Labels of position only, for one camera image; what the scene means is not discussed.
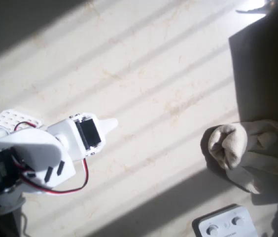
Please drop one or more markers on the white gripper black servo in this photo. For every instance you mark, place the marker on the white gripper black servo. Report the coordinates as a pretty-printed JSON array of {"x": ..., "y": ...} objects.
[{"x": 89, "y": 135}]

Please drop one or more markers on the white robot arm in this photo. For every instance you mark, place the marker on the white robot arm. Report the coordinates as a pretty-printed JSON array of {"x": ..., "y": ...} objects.
[{"x": 33, "y": 150}]

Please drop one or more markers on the white device with two knobs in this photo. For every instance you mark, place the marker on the white device with two knobs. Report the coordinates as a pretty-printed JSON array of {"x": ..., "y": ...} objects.
[{"x": 227, "y": 222}]

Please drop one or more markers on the white perforated base plate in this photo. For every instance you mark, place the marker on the white perforated base plate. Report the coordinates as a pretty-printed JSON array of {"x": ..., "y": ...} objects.
[{"x": 8, "y": 118}]

